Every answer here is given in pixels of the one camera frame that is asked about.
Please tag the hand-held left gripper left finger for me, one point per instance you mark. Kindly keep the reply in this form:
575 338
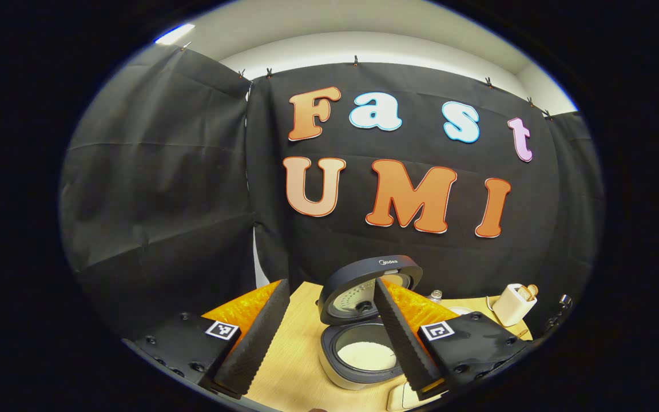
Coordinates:
255 337

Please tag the dark grey rice cooker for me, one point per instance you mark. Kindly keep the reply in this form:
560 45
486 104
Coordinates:
358 355

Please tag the clear bottle with red label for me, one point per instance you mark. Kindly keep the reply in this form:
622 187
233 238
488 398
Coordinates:
435 297

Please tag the toasted bread slice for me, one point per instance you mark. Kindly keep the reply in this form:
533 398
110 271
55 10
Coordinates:
528 292

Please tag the white toaster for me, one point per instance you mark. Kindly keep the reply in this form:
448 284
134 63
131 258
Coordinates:
509 309

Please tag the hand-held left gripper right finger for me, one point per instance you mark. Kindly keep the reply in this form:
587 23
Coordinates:
407 343

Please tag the white round plate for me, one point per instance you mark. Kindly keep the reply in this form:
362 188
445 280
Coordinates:
460 310

